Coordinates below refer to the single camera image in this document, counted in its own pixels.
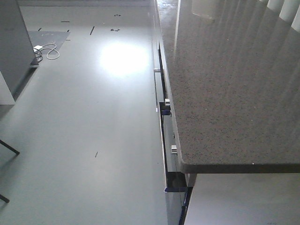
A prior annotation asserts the silver oven knob rear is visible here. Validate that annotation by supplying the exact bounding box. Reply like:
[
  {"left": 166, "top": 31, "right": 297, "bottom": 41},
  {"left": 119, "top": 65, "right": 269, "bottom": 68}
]
[{"left": 165, "top": 98, "right": 171, "bottom": 106}]

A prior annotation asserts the silver oven knob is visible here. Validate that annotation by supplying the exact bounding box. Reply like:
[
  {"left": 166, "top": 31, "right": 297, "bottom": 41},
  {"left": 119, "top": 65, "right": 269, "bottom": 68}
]
[
  {"left": 165, "top": 98, "right": 171, "bottom": 106},
  {"left": 171, "top": 145, "right": 178, "bottom": 155}
]

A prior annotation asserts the silver oven knob front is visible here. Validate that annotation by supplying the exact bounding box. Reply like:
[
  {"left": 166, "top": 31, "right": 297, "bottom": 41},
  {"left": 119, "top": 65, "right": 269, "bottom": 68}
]
[{"left": 171, "top": 145, "right": 178, "bottom": 155}]

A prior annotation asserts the black oven front panel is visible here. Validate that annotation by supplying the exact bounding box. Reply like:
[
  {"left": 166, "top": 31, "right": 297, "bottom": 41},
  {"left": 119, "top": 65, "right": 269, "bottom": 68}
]
[{"left": 154, "top": 47, "right": 192, "bottom": 225}]

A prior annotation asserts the dark speckled kitchen counter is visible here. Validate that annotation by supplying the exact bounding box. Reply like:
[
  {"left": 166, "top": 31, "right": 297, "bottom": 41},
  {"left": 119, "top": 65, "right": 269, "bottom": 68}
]
[{"left": 157, "top": 0, "right": 300, "bottom": 173}]

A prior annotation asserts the white power adapter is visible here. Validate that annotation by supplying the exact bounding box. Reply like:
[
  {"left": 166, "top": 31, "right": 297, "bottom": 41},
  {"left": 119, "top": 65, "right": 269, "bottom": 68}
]
[{"left": 33, "top": 45, "right": 43, "bottom": 52}]

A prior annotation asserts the dark grey floor mat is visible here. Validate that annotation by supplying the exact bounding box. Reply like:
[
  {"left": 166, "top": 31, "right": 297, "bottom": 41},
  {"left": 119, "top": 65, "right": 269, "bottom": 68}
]
[{"left": 28, "top": 31, "right": 70, "bottom": 51}]

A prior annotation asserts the grey cabinet on left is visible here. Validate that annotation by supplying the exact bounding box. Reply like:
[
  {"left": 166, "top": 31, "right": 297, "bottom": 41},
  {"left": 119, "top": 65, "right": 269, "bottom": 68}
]
[{"left": 0, "top": 0, "right": 38, "bottom": 105}]

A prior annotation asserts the black chair leg upper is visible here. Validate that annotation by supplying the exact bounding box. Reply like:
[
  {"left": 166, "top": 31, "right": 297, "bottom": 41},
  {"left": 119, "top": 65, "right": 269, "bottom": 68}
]
[{"left": 0, "top": 140, "right": 20, "bottom": 155}]

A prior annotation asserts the black chair leg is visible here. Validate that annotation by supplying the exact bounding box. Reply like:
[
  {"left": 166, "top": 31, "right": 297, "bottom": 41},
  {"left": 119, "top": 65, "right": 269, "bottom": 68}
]
[
  {"left": 0, "top": 140, "right": 20, "bottom": 155},
  {"left": 0, "top": 195, "right": 10, "bottom": 203}
]

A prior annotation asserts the black chair leg lower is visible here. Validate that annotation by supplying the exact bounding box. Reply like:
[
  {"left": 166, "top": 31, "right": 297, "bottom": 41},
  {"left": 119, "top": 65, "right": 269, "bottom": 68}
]
[{"left": 0, "top": 195, "right": 10, "bottom": 203}]

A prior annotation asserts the white coiled floor cable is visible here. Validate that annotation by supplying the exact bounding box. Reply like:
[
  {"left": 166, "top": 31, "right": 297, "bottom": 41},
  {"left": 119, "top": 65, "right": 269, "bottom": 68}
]
[{"left": 38, "top": 43, "right": 60, "bottom": 60}]

